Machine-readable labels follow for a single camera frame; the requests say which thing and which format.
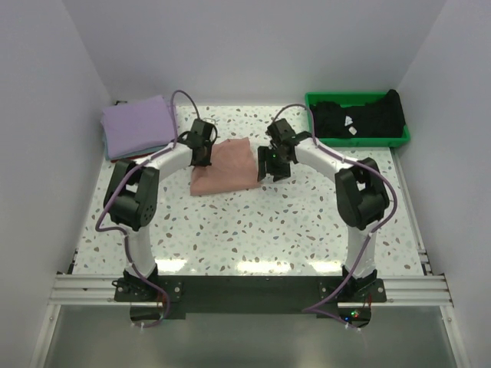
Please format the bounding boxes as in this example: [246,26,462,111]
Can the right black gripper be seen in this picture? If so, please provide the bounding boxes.
[258,145,292,182]

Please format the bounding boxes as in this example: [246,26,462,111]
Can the pink printed t shirt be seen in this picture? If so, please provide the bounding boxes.
[190,138,260,196]

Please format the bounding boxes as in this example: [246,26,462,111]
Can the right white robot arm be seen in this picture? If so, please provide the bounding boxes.
[258,119,394,301]

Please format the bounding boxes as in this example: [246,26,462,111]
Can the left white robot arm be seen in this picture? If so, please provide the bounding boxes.
[95,118,218,301]

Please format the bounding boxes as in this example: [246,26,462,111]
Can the folded purple t shirt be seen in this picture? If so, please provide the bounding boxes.
[101,95,177,139]

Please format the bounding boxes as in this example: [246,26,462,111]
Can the black t shirt in bin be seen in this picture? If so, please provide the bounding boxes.
[309,89,406,140]

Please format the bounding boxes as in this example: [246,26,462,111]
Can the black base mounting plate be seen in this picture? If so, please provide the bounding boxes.
[112,274,387,324]

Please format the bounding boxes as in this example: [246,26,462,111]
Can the aluminium frame rail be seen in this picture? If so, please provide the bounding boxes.
[49,274,453,307]

